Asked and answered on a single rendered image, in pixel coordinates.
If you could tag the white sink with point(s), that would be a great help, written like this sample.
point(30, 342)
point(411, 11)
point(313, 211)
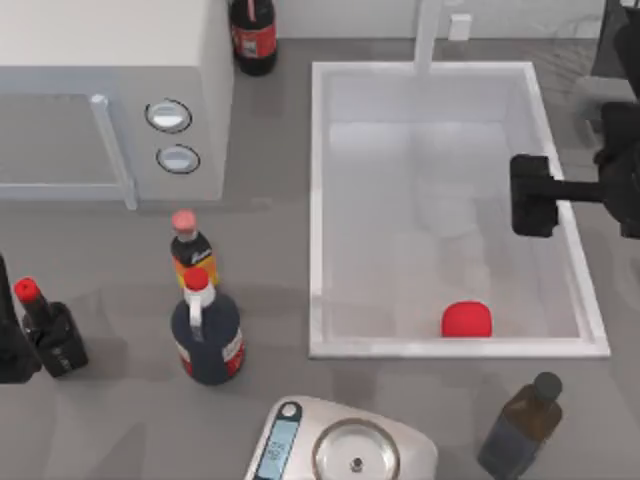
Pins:
point(450, 200)

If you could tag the red cup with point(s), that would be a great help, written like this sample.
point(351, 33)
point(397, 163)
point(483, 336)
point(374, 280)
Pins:
point(466, 321)

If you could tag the tall white tap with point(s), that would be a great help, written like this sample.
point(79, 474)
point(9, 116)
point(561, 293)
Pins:
point(425, 40)

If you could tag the brown bottle black cap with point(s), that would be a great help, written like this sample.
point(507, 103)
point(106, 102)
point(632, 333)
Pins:
point(522, 430)

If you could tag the silver kitchen scale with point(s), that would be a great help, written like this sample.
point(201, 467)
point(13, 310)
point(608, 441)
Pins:
point(345, 445)

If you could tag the dark bottle red label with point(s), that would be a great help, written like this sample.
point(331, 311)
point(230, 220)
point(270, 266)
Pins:
point(254, 35)

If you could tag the dark bottle pink cap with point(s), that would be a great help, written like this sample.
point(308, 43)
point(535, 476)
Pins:
point(191, 252)

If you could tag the pale microwave oven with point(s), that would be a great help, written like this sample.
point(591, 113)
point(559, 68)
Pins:
point(210, 45)

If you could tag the small microwave knob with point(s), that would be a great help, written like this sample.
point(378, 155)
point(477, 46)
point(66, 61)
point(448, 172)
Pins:
point(177, 159)

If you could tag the large microwave knob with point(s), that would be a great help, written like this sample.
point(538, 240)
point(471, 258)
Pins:
point(168, 115)

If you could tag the grey microwave door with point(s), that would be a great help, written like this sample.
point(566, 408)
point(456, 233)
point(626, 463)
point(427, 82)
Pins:
point(50, 145)

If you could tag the black square bottle red cap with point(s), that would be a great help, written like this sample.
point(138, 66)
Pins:
point(55, 340)

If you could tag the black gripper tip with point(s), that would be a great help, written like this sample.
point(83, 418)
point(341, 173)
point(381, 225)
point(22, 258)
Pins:
point(12, 345)

